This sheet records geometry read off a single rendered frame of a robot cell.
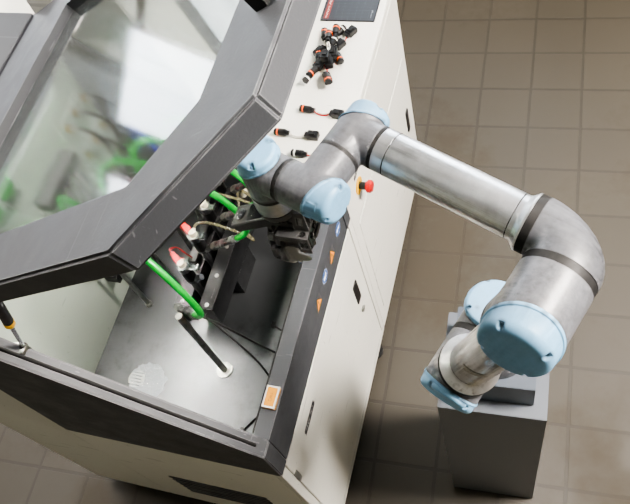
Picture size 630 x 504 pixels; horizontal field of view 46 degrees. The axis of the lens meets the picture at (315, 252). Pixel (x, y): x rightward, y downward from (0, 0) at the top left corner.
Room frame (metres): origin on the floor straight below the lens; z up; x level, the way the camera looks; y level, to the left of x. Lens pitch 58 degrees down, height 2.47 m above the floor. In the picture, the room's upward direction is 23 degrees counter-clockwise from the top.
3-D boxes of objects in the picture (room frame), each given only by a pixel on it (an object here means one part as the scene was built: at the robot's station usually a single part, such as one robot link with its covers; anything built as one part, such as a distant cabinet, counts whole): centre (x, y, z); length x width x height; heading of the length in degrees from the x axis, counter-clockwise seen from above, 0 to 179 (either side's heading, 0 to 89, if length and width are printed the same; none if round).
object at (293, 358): (0.84, 0.09, 0.87); 0.62 x 0.04 x 0.16; 146
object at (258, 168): (0.79, 0.03, 1.51); 0.09 x 0.08 x 0.11; 35
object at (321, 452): (0.83, 0.08, 0.44); 0.65 x 0.02 x 0.68; 146
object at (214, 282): (1.07, 0.22, 0.91); 0.34 x 0.10 x 0.15; 146
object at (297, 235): (0.79, 0.02, 1.35); 0.09 x 0.08 x 0.12; 56
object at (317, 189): (0.72, -0.04, 1.51); 0.11 x 0.11 x 0.08; 35
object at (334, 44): (1.50, -0.24, 1.01); 0.23 x 0.11 x 0.06; 146
